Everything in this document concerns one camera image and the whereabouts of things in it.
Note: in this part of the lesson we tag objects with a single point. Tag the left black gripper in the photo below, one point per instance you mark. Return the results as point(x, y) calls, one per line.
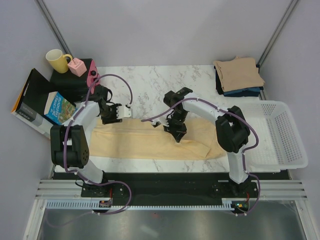
point(114, 119)

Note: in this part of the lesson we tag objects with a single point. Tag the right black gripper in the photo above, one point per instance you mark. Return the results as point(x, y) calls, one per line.
point(178, 133)

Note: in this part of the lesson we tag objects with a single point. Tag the cream yellow t shirt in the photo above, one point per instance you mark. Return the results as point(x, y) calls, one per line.
point(133, 139)

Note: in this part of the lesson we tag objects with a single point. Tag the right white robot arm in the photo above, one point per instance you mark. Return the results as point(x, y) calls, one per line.
point(231, 131)

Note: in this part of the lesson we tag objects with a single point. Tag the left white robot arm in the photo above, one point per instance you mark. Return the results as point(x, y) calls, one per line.
point(68, 142)

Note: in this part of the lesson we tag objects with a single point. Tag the black and pink box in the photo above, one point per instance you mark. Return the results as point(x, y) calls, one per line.
point(72, 87)

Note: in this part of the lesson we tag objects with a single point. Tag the blue paperback book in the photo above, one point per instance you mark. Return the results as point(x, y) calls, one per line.
point(58, 109)

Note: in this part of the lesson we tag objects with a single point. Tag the pink cube block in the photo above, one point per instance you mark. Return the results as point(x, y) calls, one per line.
point(77, 67)

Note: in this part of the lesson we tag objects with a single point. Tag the folded black t shirt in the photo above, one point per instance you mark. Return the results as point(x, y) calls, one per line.
point(218, 85)

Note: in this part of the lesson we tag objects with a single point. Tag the yellow mug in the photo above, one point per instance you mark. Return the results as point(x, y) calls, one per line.
point(58, 60)

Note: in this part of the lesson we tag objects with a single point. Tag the black orange file folder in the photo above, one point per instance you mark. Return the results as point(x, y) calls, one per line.
point(31, 103)

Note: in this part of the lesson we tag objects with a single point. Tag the folded tan t shirt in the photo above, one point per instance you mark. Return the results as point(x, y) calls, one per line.
point(239, 73)

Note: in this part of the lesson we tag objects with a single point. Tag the white plastic basket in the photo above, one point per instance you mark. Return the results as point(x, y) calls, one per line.
point(280, 146)

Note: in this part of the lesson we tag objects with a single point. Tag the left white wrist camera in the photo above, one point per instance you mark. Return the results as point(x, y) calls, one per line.
point(124, 112)

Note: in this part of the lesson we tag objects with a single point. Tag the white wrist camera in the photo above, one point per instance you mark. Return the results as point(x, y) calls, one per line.
point(124, 112)
point(156, 122)

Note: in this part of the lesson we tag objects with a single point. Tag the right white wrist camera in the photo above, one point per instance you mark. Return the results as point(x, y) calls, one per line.
point(156, 122)

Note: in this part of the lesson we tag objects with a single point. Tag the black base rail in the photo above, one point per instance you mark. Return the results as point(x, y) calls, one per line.
point(173, 188)

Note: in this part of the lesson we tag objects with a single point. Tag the white cable duct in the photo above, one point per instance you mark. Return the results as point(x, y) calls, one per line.
point(100, 205)

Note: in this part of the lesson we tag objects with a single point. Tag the left aluminium frame post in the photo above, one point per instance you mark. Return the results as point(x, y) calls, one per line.
point(53, 26)

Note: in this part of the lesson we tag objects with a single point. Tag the aluminium frame post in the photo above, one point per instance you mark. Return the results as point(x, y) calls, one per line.
point(278, 30)
point(53, 26)

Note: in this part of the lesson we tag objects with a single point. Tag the right aluminium frame post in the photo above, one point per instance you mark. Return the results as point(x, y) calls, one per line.
point(278, 30)

